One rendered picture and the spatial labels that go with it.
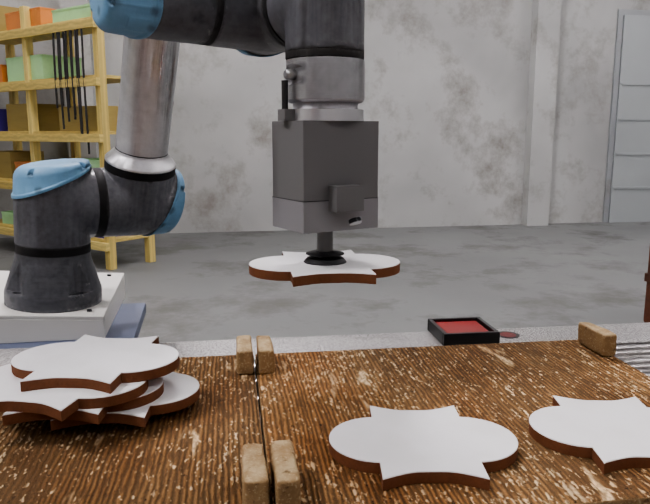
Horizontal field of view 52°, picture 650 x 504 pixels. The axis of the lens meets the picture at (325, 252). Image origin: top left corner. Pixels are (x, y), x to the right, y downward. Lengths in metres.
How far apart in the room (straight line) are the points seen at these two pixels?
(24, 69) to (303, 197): 6.45
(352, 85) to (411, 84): 7.91
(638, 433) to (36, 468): 0.48
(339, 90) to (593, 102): 8.97
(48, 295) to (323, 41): 0.66
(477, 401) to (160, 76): 0.70
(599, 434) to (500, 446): 0.09
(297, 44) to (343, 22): 0.05
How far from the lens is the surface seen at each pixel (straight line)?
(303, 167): 0.61
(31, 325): 1.13
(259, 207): 8.20
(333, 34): 0.63
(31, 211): 1.12
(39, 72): 6.85
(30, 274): 1.13
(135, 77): 1.10
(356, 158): 0.64
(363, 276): 0.62
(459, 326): 0.93
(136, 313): 1.25
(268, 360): 0.72
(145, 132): 1.11
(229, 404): 0.65
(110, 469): 0.56
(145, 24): 0.67
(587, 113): 9.51
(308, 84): 0.62
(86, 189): 1.12
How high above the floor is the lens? 1.19
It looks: 10 degrees down
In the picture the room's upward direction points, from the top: straight up
